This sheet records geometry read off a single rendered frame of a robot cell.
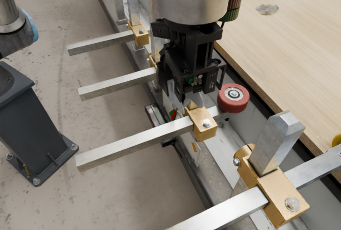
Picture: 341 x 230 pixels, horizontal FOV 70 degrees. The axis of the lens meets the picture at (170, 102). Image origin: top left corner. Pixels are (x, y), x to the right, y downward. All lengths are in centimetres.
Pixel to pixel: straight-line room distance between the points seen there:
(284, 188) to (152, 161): 116
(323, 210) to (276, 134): 42
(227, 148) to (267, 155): 48
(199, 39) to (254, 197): 28
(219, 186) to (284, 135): 40
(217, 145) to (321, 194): 34
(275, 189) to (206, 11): 30
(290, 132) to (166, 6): 22
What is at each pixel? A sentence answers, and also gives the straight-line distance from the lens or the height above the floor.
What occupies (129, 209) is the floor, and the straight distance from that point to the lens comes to 145.
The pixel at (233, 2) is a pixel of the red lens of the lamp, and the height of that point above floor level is 116.
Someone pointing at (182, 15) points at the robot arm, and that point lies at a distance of 29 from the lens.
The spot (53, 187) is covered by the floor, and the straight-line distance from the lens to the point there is 162.
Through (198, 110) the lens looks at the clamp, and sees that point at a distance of 64.
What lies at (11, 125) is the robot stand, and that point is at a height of 46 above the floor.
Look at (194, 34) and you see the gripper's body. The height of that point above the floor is 120.
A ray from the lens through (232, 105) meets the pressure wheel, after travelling 62.
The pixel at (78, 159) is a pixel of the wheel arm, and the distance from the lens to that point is 61.
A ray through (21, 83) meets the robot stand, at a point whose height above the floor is 60.
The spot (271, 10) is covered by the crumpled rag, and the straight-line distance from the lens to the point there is 104.
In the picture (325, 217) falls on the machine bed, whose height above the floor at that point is 72.
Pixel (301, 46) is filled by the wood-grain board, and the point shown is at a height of 90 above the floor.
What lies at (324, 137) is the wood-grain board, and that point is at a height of 90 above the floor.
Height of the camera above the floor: 136
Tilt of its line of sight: 49 degrees down
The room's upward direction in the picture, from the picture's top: straight up
